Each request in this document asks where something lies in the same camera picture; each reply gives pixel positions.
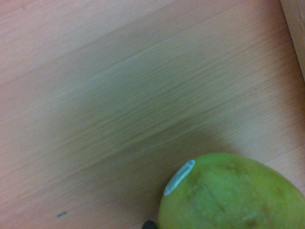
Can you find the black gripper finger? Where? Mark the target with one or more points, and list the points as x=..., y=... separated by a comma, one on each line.
x=149, y=225

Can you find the green apple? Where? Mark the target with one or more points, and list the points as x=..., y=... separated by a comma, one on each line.
x=233, y=198

